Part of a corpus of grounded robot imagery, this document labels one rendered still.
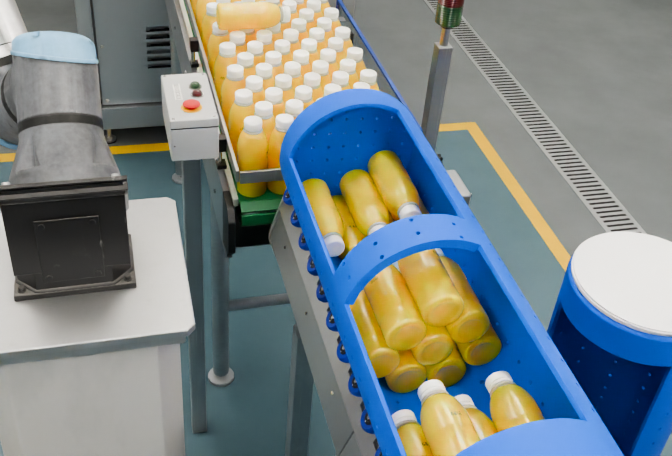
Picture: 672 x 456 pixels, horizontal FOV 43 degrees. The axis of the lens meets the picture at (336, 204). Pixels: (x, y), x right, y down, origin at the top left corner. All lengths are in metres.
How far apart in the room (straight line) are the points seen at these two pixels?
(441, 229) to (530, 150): 2.66
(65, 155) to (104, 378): 0.34
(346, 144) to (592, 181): 2.26
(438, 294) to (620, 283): 0.44
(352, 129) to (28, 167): 0.69
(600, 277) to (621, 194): 2.21
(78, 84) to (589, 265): 0.95
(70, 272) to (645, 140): 3.35
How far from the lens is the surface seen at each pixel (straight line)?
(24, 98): 1.25
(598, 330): 1.57
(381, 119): 1.68
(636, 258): 1.68
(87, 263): 1.26
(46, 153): 1.20
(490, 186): 3.63
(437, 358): 1.37
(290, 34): 2.18
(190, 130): 1.78
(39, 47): 1.25
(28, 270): 1.27
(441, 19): 2.10
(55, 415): 1.36
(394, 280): 1.34
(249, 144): 1.80
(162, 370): 1.31
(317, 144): 1.67
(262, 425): 2.58
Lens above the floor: 2.01
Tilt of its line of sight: 36 degrees down
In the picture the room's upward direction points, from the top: 5 degrees clockwise
